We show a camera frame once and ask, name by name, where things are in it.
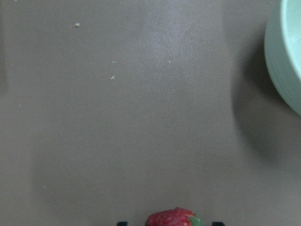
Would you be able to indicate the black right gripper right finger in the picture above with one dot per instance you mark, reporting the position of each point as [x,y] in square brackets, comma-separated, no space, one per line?
[217,224]

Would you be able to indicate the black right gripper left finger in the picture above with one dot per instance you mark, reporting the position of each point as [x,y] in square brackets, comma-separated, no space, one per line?
[122,223]

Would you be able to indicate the red strawberry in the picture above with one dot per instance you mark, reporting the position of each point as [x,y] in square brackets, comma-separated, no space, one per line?
[174,217]

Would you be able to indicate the mint green bowl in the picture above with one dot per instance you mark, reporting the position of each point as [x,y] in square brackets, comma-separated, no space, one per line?
[282,48]

